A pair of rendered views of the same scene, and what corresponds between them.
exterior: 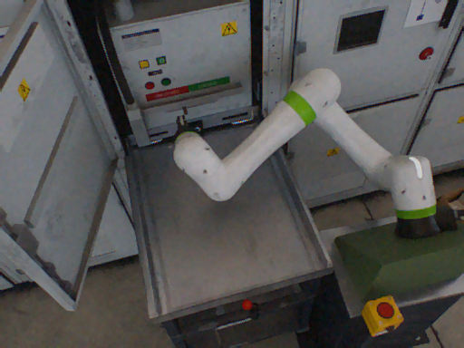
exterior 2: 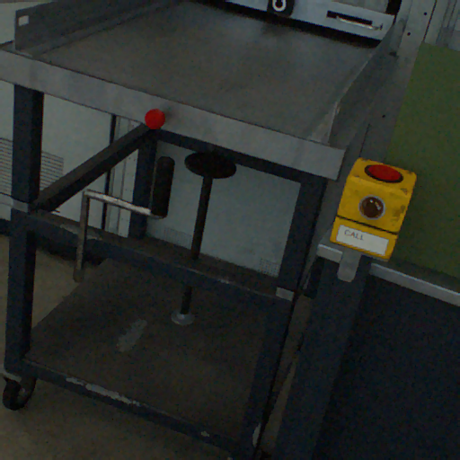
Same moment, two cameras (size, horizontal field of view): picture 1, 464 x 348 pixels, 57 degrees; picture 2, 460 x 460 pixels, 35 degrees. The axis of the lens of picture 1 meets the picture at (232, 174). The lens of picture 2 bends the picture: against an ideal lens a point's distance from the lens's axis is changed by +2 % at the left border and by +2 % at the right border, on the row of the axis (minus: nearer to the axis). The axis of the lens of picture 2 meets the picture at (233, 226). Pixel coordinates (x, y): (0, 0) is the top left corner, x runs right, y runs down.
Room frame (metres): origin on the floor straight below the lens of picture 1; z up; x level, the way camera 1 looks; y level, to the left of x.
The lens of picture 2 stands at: (-0.46, -0.61, 1.25)
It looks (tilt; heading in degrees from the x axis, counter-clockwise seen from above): 28 degrees down; 24
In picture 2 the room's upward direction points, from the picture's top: 12 degrees clockwise
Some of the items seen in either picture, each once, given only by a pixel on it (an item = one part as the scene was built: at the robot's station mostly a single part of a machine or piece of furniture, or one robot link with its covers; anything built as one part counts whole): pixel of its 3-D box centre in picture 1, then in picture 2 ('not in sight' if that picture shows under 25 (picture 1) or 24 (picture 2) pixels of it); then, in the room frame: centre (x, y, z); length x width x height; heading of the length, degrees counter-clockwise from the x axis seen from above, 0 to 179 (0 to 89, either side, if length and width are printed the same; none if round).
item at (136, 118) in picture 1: (138, 122); not in sight; (1.10, 0.33, 1.04); 0.08 x 0.05 x 0.17; 11
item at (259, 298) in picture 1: (225, 252); (200, 218); (0.84, 0.06, 0.46); 0.64 x 0.58 x 0.66; 11
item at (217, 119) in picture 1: (193, 120); (284, 0); (1.23, 0.14, 0.89); 0.54 x 0.05 x 0.06; 101
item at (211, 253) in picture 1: (218, 209); (227, 66); (0.84, 0.06, 0.82); 0.68 x 0.62 x 0.06; 11
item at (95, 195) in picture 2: (236, 325); (120, 224); (0.48, 0.03, 0.60); 0.17 x 0.03 x 0.30; 101
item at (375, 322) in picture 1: (381, 315); (373, 207); (0.39, -0.42, 0.85); 0.08 x 0.08 x 0.10; 11
